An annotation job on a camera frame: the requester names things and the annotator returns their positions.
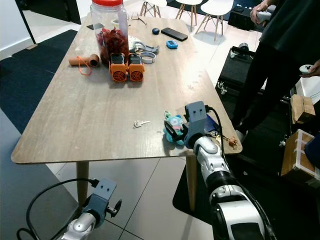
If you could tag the white handheld controller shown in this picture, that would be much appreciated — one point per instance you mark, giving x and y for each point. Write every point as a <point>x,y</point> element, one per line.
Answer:
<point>305,69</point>

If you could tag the grey handheld controller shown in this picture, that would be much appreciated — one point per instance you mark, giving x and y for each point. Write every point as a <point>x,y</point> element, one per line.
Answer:
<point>263,17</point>

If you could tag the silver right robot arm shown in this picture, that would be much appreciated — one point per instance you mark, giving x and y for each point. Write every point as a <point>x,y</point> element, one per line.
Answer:
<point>212,160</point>

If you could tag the person's hand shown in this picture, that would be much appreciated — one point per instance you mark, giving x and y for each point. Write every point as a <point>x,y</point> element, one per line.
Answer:
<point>316,69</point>
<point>262,7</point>

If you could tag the silver key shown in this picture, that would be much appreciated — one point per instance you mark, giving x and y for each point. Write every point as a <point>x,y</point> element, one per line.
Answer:
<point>140,123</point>

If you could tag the small orange toy figure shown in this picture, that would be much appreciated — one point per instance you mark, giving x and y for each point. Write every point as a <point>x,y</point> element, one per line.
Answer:
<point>233,142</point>

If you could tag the black carrying case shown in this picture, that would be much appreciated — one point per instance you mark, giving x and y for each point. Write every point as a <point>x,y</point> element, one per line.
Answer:
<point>232,72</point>

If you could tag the orange and black fan unit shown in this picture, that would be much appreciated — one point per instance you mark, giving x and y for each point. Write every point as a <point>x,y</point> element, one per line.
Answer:
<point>136,71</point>
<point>118,71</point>

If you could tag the wooden dining table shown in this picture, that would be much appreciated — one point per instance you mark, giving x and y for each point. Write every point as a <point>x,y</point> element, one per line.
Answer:
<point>100,110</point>

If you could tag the small blue gadget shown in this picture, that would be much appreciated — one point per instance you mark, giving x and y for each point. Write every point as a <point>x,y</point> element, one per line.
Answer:
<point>172,44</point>

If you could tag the grey and white hand tool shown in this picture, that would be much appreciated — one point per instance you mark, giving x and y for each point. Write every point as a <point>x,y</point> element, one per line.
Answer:
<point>142,50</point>

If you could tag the black smartphone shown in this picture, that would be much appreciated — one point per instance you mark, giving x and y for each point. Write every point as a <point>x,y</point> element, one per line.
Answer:
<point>174,34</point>

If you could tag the small dark round object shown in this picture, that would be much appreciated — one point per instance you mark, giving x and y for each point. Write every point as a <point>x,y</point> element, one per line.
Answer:
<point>155,31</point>

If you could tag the wooden crate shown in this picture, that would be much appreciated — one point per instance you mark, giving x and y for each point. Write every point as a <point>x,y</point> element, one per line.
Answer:
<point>292,160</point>

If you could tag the small wooden box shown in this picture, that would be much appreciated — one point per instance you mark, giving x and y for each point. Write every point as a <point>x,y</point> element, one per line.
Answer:
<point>302,109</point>

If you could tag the brown cardboard tube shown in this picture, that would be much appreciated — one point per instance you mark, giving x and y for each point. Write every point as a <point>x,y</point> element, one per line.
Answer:
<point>80,60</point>

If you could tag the clear jar with red lid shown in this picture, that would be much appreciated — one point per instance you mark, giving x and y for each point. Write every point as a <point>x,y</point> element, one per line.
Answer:
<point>109,30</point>

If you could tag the black equipment box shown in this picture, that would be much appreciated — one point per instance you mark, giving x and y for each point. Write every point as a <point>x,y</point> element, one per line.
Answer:
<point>242,17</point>

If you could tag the white chair with wooden legs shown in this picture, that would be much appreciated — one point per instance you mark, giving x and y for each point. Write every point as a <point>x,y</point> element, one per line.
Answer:
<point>150,4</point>
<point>189,2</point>
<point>217,6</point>

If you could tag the white plastic container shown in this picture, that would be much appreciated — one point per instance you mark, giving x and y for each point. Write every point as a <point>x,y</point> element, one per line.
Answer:
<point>309,90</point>

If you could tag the person in black clothes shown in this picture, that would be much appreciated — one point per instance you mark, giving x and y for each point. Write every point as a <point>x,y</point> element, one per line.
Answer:
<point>290,30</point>

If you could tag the dark blue carpet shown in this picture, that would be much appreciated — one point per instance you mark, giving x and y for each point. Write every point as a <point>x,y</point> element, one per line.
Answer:
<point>35,75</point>

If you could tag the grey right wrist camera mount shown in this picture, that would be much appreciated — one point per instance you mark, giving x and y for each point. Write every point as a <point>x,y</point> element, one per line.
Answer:
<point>197,117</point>

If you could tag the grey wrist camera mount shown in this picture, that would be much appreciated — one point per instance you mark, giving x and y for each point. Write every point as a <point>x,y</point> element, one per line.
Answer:
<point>197,117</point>
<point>100,197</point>

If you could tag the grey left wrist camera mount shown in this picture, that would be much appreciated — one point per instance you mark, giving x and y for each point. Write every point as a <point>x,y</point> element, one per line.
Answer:
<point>100,197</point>

